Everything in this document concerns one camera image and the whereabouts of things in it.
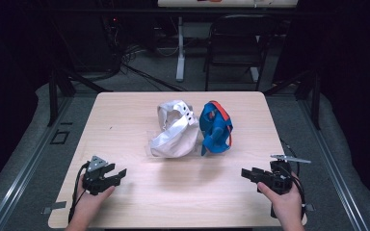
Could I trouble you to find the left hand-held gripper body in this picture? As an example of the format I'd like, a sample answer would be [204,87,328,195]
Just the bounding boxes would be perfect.
[82,155,118,196]

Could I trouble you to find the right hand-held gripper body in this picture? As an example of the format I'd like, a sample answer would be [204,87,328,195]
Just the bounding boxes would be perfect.
[263,154,312,195]

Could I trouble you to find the blue sun hat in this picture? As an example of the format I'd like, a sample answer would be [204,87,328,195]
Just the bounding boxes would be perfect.
[198,100,234,157]

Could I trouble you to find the white sun hat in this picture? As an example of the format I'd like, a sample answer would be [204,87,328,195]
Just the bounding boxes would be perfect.
[149,99,201,159]

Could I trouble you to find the person's left hand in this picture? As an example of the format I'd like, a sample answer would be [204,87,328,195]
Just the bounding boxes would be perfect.
[72,175,117,225]

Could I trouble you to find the person's right hand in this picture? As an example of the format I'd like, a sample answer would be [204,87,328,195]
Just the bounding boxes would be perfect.
[256,172,305,226]

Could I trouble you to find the grey tape strip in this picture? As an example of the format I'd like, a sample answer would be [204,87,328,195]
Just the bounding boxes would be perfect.
[40,200,68,216]

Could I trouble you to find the black metal stand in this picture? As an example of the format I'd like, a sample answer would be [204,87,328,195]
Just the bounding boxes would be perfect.
[262,68,323,131]
[45,67,112,128]

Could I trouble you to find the black folding chair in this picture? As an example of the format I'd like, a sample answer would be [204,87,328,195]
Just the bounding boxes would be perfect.
[203,13,278,92]

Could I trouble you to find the white desk leg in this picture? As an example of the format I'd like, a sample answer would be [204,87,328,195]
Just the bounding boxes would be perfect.
[175,15,188,83]

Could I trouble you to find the white desk top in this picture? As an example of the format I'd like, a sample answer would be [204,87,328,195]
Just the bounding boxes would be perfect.
[157,0,300,9]

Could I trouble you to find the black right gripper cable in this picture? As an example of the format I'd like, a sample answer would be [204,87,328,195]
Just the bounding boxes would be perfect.
[279,138,308,220]

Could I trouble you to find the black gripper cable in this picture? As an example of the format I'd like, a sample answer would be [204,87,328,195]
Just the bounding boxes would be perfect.
[67,161,92,224]
[279,138,308,220]

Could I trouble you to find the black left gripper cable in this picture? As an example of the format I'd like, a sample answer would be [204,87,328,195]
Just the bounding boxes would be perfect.
[67,161,92,224]

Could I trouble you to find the aluminium floor rail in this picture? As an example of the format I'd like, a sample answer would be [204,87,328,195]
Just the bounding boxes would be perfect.
[0,95,75,231]
[297,97,370,231]

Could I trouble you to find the bundle of floor cables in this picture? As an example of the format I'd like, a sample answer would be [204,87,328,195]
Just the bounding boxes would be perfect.
[100,13,189,93]

